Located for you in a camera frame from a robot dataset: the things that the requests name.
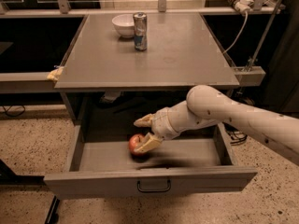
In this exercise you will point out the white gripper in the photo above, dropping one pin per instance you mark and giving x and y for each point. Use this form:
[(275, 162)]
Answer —
[(163, 123)]

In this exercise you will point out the red apple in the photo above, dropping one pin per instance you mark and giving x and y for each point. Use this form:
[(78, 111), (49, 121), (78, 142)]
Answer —
[(133, 142)]

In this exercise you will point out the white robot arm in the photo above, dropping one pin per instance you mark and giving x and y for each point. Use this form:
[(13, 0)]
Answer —
[(205, 106)]

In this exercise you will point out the grey open top drawer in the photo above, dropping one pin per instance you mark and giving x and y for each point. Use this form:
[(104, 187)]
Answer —
[(100, 164)]

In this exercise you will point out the grey counter cabinet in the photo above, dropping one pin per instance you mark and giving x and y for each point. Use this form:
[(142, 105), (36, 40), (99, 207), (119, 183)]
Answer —
[(181, 53)]

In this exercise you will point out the white ceramic bowl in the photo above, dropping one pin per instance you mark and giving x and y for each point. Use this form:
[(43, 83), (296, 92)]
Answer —
[(124, 25)]

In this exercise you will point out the yellow tape piece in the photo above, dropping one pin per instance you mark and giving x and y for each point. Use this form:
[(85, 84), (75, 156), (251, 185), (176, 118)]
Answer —
[(55, 74)]

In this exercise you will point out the silver blue drink can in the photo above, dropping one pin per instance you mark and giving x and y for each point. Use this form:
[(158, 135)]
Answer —
[(140, 29)]

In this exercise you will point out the white power strip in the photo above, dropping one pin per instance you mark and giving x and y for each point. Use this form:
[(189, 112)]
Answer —
[(241, 6)]

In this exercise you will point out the black drawer handle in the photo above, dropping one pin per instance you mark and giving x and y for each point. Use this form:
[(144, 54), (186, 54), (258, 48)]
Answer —
[(152, 186)]

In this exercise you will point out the grey metal rail frame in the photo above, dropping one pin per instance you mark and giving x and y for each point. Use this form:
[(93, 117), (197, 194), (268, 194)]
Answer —
[(248, 75)]

